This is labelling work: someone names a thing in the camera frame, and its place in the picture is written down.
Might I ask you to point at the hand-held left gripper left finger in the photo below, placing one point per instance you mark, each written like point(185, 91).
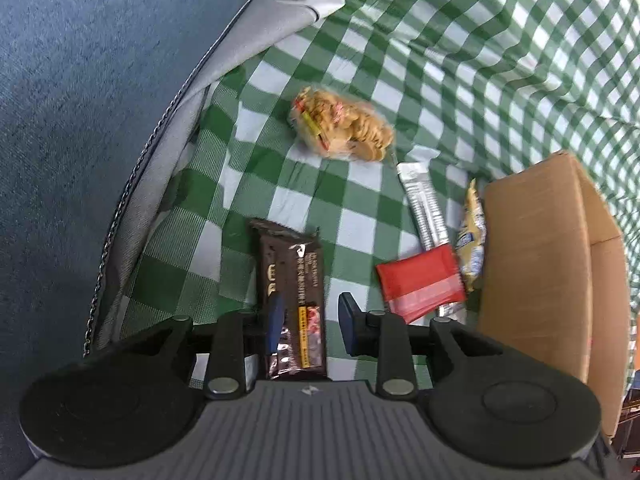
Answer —
point(274, 321)

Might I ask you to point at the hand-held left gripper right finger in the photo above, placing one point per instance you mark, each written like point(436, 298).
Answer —
point(348, 321)

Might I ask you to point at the brown chocolate bar packet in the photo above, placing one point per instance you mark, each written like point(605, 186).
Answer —
point(295, 270)

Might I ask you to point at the red snack packet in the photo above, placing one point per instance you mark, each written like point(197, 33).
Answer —
point(420, 280)

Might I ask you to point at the silver snack bar packet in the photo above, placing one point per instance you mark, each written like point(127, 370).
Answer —
point(425, 205)

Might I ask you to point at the yellow snack packet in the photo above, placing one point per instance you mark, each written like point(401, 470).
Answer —
point(472, 240)

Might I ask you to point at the brown cardboard box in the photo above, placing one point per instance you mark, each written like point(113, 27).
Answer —
point(530, 260)

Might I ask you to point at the clear bag of cookies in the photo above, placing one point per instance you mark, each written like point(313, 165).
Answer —
point(345, 125)

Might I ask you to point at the green checkered tablecloth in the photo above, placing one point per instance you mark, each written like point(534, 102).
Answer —
point(450, 60)

